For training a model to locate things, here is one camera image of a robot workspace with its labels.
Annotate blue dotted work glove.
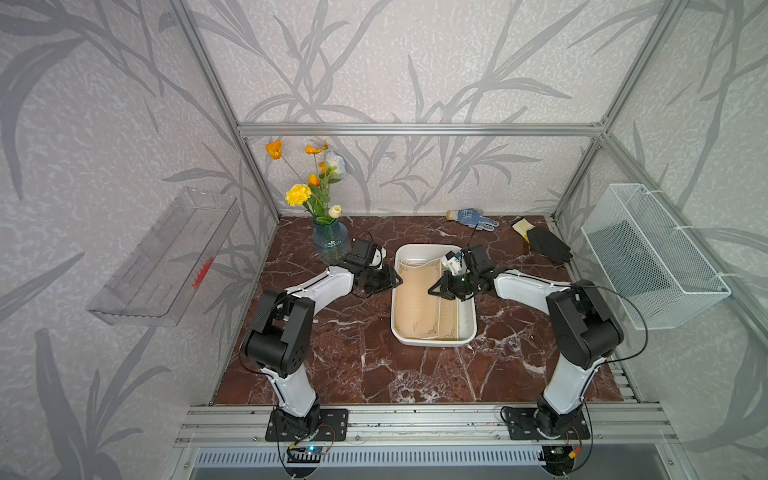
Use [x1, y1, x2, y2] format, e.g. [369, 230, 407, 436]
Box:
[446, 208, 499, 232]

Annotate glass vase with flowers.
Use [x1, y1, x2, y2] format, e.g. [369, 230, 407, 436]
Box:
[265, 140, 351, 265]

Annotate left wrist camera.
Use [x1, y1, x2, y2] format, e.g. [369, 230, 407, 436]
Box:
[347, 239, 386, 269]

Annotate white storage box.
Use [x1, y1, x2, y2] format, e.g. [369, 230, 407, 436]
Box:
[391, 244, 477, 347]

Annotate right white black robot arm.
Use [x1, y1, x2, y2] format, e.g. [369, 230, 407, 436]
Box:
[427, 245, 624, 436]

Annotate white wire mesh basket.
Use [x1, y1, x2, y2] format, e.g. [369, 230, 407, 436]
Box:
[581, 183, 731, 330]

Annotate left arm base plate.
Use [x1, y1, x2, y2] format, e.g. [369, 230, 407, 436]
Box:
[265, 406, 349, 444]

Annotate clear plastic wall shelf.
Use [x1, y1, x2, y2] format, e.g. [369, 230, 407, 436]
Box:
[86, 187, 241, 327]

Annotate aluminium front rail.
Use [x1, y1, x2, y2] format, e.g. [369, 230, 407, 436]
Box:
[173, 402, 680, 448]

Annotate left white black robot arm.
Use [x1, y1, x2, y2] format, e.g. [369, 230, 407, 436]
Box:
[241, 263, 403, 419]

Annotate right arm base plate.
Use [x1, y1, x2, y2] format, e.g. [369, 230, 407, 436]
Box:
[500, 406, 591, 440]

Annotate beige stationery sheet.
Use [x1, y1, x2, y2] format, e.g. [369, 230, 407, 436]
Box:
[393, 259, 459, 341]

